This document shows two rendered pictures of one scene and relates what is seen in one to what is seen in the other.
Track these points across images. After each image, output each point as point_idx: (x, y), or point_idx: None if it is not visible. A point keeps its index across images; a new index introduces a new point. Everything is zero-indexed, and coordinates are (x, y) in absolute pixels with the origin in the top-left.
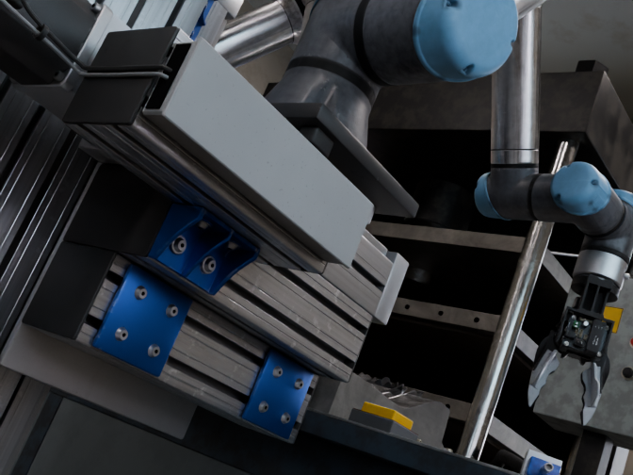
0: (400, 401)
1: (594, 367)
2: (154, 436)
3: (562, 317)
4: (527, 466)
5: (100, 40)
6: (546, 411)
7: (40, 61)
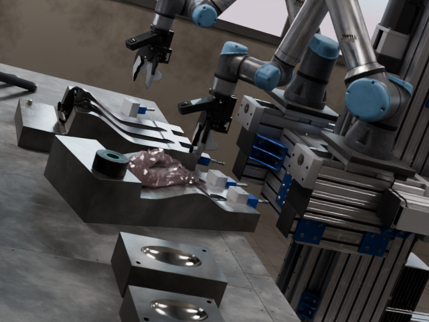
0: (107, 108)
1: (147, 59)
2: None
3: (166, 52)
4: (141, 110)
5: None
6: None
7: None
